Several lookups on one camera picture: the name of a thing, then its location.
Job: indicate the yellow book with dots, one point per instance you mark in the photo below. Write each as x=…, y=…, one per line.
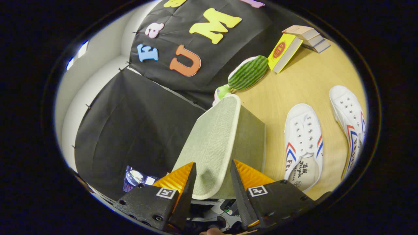
x=282, y=50

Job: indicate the green fabric storage box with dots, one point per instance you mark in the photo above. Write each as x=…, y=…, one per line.
x=215, y=140

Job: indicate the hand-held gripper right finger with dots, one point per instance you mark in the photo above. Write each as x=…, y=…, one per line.
x=241, y=199

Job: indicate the blue printed package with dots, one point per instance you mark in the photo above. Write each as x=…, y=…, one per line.
x=134, y=178

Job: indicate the pink and green plush toy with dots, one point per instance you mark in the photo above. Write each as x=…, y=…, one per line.
x=222, y=91

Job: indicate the beige cover book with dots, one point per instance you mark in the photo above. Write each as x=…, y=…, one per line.
x=300, y=31

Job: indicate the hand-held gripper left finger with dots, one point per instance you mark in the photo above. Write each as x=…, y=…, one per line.
x=187, y=199

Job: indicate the grey book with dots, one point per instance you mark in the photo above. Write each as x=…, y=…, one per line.
x=321, y=46
x=315, y=39

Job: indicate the white canvas shoe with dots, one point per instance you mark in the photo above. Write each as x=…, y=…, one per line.
x=303, y=140
x=347, y=111

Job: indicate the watermelon slice plush toy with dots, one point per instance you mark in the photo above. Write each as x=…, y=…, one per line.
x=249, y=72

